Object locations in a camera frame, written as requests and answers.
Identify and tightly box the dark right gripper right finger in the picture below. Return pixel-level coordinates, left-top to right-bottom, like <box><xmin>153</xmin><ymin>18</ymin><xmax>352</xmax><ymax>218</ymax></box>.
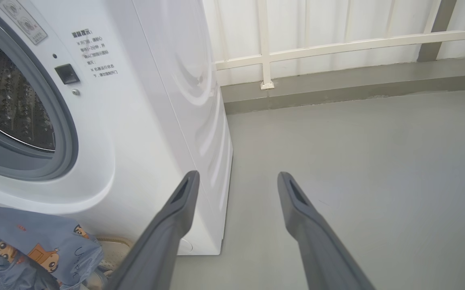
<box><xmin>278</xmin><ymin>172</ymin><xmax>376</xmax><ymax>290</ymax></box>

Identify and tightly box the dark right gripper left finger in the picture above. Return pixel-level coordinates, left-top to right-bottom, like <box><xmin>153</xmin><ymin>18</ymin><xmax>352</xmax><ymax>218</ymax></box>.
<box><xmin>106</xmin><ymin>170</ymin><xmax>200</xmax><ymax>290</ymax></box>

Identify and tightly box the blue cartoon print garment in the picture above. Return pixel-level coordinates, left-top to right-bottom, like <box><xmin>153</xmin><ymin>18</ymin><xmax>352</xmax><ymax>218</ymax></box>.
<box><xmin>0</xmin><ymin>203</ymin><xmax>105</xmax><ymax>290</ymax></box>

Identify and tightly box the cream perforated laundry basket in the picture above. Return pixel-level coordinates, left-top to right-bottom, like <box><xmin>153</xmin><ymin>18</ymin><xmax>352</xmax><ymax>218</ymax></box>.
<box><xmin>83</xmin><ymin>236</ymin><xmax>136</xmax><ymax>290</ymax></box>

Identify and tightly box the white front-load washing machine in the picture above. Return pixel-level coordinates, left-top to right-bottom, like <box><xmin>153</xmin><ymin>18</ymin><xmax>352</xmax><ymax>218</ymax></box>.
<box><xmin>0</xmin><ymin>0</ymin><xmax>233</xmax><ymax>256</ymax></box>

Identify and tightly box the white metal railing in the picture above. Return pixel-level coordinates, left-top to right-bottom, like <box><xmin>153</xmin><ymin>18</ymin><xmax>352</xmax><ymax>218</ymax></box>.
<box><xmin>214</xmin><ymin>0</ymin><xmax>465</xmax><ymax>90</ymax></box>

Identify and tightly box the grey warning sticker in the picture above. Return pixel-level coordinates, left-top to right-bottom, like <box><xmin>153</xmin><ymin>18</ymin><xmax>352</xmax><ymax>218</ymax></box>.
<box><xmin>0</xmin><ymin>0</ymin><xmax>48</xmax><ymax>45</ymax></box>

